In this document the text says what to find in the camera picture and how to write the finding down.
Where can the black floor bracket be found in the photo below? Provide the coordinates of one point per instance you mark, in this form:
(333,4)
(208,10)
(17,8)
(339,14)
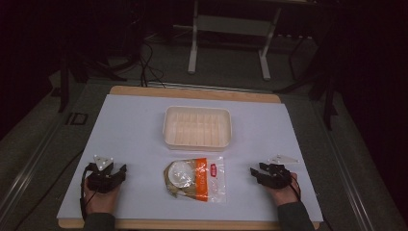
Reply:
(77,118)

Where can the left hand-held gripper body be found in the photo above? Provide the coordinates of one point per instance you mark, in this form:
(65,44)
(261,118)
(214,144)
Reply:
(100,181)

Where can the white table sheet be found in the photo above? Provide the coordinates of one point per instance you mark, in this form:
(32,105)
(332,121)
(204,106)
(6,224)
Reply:
(128,134)

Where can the clear orange pastry bag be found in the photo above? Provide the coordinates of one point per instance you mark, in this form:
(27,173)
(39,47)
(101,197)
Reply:
(192,179)

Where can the cream plastic tray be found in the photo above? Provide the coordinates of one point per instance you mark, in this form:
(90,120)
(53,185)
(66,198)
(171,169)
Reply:
(197,129)

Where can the black metal stand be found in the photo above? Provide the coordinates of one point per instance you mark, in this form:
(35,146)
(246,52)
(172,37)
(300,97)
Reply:
(64,86)
(327,96)

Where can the white metal stand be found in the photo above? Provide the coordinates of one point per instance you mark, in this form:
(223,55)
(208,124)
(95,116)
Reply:
(229,25)

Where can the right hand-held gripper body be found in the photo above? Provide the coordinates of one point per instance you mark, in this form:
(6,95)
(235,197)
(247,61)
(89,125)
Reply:
(276,178)

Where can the person's right hand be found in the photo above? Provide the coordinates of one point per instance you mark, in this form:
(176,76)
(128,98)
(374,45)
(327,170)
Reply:
(285,195)

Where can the aluminium floor rail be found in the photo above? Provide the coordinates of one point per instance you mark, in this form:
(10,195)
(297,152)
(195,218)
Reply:
(348,179)
(29,170)

